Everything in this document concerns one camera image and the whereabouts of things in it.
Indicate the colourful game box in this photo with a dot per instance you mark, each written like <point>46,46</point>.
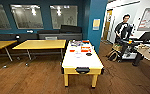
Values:
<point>76,43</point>

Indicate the orange game paddle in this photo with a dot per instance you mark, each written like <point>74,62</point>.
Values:
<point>72,50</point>
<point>85,41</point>

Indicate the yellow white-top game table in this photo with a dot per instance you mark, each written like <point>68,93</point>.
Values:
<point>82,63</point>

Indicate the yellow wooden table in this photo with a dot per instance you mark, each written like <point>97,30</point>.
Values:
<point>41,44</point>
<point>2,44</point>

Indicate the brown bag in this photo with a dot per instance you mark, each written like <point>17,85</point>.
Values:
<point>113,56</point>

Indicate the brown wooden door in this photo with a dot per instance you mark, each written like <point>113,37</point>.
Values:
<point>107,25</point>

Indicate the brown cardboard box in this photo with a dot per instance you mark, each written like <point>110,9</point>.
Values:
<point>116,47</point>

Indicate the dark grey bench sofa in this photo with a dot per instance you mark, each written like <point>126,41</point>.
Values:
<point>31,35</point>

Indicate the person in dark shirt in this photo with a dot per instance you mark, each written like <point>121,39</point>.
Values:
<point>123,28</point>

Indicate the black wheeled cart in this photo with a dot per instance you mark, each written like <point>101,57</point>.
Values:
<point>129,50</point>

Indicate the colourful stacked toy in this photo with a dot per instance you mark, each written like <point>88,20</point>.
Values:
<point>129,41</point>

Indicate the small black round object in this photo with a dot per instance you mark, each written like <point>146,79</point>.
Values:
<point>17,36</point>

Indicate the pale yellow wall sign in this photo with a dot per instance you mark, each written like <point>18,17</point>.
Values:
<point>96,24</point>

